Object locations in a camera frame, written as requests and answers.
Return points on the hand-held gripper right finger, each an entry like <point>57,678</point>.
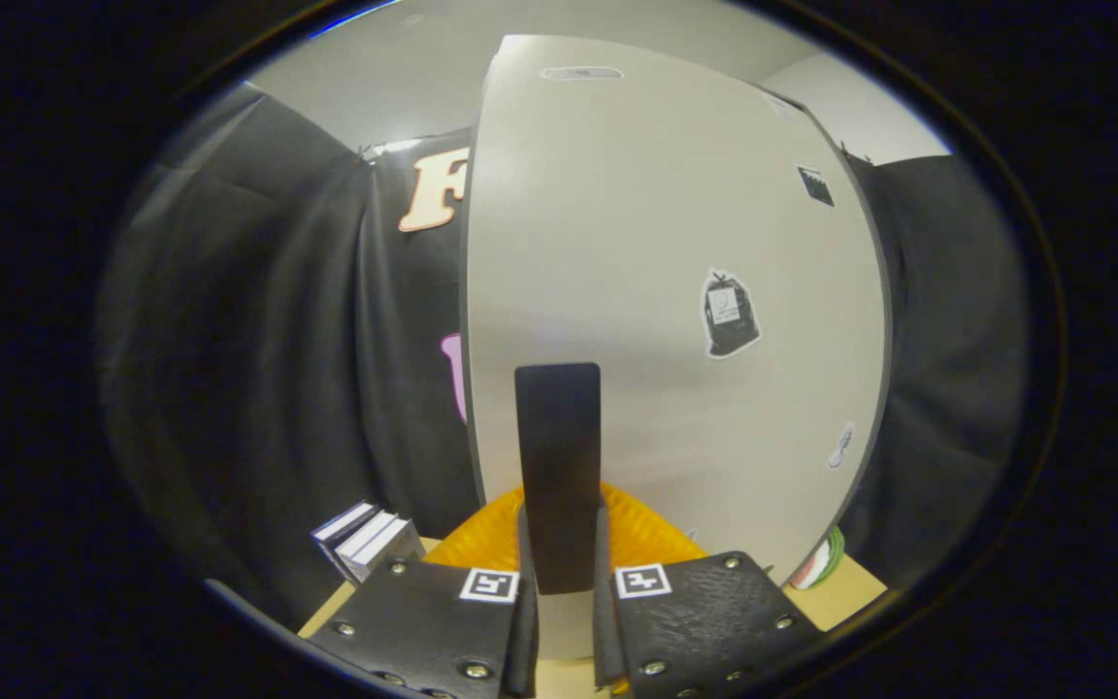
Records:
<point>606,631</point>

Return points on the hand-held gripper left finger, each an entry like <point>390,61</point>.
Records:
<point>527,631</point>

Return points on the white shoe cabinet door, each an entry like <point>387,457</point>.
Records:
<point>617,243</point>

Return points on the blue white book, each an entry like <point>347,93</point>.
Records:
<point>370,534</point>

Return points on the dark blue book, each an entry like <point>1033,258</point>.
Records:
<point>345,519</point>

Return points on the watermelon pattern item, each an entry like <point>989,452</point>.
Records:
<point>826,563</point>

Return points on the black backdrop cloth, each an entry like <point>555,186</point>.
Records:
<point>229,340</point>

